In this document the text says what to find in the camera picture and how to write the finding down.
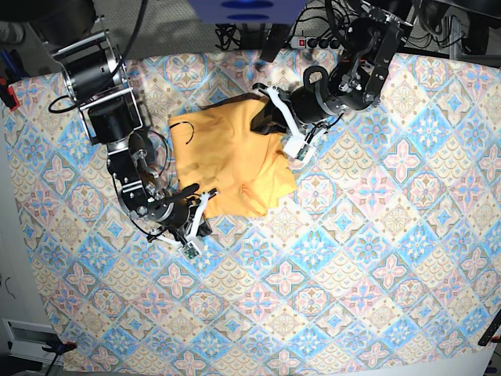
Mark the black table clamp top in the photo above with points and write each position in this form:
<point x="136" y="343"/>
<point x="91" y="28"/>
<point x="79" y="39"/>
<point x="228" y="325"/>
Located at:
<point x="276" y="39"/>

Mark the white blue logo panel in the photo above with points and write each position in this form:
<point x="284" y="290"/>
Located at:
<point x="247" y="11"/>

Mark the orange-tipped clamp bottom left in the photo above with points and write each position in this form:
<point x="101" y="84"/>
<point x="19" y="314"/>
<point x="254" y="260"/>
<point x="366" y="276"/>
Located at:
<point x="58" y="348"/>

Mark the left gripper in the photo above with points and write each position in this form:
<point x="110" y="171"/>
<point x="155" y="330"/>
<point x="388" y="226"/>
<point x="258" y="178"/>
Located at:
<point x="278" y="117"/>

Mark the patterned blue tablecloth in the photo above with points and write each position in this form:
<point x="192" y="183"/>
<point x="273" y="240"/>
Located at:
<point x="387" y="254"/>

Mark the white power strip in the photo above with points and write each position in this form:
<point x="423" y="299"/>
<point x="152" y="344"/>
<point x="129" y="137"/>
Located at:
<point x="324" y="43"/>

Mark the white vent box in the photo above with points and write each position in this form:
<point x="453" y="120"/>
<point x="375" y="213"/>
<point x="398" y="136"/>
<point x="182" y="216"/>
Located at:
<point x="26" y="340"/>

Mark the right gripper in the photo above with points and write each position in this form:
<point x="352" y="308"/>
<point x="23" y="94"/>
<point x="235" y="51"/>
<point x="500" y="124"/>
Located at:
<point x="181" y="219"/>

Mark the black clamp bottom right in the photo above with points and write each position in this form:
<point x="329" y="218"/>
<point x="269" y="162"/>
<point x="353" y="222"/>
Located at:
<point x="489" y="335"/>

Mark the red-handled clamp left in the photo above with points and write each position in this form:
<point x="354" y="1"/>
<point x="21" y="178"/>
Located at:
<point x="8" y="96"/>

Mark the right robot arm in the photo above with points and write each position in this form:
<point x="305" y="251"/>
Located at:
<point x="94" y="74"/>

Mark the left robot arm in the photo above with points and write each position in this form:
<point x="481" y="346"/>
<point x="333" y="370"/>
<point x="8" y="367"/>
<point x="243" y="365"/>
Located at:
<point x="368" y="46"/>

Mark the orange T-shirt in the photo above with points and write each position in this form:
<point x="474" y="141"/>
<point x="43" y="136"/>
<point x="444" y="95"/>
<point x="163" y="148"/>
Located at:
<point x="216" y="149"/>

